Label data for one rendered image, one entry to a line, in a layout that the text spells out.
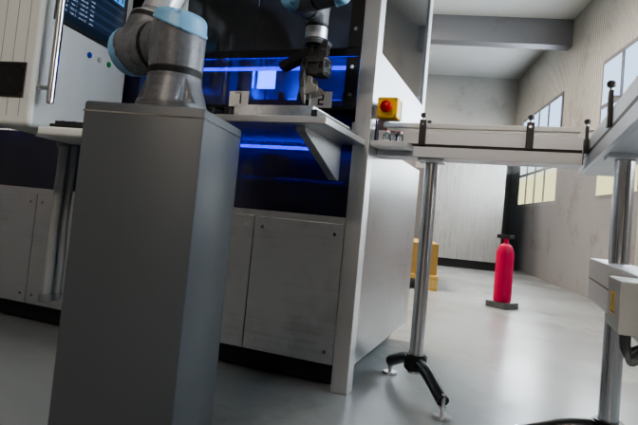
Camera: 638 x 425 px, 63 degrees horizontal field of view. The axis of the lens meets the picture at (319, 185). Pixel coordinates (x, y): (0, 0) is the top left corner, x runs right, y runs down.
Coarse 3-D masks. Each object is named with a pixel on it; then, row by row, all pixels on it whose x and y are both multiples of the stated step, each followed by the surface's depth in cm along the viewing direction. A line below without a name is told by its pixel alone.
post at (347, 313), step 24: (384, 0) 188; (384, 24) 190; (360, 72) 186; (360, 96) 186; (360, 120) 185; (360, 168) 183; (360, 192) 183; (360, 216) 182; (360, 240) 181; (360, 264) 183; (360, 288) 186; (336, 336) 182; (336, 360) 181; (336, 384) 180
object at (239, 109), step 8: (240, 104) 159; (248, 104) 158; (256, 104) 157; (240, 112) 159; (248, 112) 158; (256, 112) 157; (264, 112) 156; (272, 112) 155; (280, 112) 154; (288, 112) 153; (296, 112) 152; (304, 112) 151; (336, 120) 169
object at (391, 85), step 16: (432, 0) 277; (432, 16) 280; (336, 48) 190; (352, 48) 188; (384, 64) 195; (384, 80) 196; (400, 80) 221; (384, 96) 198; (400, 96) 223; (416, 112) 258
